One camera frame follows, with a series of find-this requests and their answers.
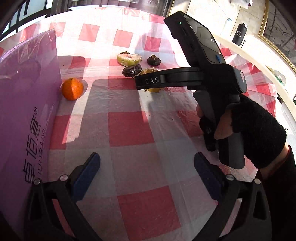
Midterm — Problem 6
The yellow fruit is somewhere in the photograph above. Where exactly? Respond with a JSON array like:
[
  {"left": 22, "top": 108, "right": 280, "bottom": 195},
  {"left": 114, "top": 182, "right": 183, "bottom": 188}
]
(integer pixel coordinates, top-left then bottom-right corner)
[{"left": 139, "top": 67, "right": 161, "bottom": 93}]

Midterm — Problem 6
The halved yellow-green apple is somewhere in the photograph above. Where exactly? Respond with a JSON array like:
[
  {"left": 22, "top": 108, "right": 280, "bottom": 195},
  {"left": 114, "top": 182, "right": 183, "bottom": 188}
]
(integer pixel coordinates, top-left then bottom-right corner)
[{"left": 116, "top": 51, "right": 142, "bottom": 67}]

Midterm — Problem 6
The orange tangerine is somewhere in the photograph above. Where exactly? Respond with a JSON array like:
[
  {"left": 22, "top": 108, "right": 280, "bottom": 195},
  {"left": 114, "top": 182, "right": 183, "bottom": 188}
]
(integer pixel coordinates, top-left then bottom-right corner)
[{"left": 61, "top": 78, "right": 84, "bottom": 101}]

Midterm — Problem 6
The right hand in black glove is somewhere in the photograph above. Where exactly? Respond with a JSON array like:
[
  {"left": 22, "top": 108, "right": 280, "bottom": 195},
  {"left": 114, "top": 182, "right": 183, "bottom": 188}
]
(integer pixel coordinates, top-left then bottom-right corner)
[{"left": 196, "top": 94, "right": 295, "bottom": 171}]

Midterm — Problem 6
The dark mangosteen right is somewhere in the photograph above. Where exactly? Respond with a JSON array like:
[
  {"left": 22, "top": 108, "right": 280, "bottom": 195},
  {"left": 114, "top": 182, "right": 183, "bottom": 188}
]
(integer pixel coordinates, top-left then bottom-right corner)
[{"left": 147, "top": 55, "right": 161, "bottom": 66}]

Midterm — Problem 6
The dark mangosteen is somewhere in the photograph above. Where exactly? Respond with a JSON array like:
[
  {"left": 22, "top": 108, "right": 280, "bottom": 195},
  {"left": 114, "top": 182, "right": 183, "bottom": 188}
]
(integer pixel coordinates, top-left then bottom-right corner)
[
  {"left": 122, "top": 64, "right": 142, "bottom": 78},
  {"left": 147, "top": 55, "right": 161, "bottom": 66}
]

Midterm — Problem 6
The dark mangosteen left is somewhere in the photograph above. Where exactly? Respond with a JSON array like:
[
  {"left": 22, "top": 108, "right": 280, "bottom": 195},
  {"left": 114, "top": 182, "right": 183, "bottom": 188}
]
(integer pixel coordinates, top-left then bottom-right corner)
[{"left": 122, "top": 64, "right": 142, "bottom": 78}]

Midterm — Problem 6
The black thermos bottle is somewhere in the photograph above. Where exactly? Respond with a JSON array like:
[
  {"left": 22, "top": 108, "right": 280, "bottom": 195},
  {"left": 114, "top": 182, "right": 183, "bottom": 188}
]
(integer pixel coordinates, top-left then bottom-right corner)
[{"left": 232, "top": 23, "right": 247, "bottom": 46}]

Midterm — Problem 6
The gold framed picture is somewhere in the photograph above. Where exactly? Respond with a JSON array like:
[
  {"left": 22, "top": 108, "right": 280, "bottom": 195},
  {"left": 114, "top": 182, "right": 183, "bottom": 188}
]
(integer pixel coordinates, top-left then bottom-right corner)
[{"left": 258, "top": 1, "right": 295, "bottom": 71}]

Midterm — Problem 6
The red white checkered tablecloth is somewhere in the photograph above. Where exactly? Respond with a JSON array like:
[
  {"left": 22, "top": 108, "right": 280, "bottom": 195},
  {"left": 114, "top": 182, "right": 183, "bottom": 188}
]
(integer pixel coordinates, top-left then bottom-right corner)
[{"left": 0, "top": 4, "right": 278, "bottom": 241}]

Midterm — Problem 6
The purple cardboard box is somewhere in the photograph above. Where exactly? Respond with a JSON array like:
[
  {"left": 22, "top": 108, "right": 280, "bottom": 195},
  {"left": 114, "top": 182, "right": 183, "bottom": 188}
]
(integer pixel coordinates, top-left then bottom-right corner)
[{"left": 1, "top": 30, "right": 62, "bottom": 234}]

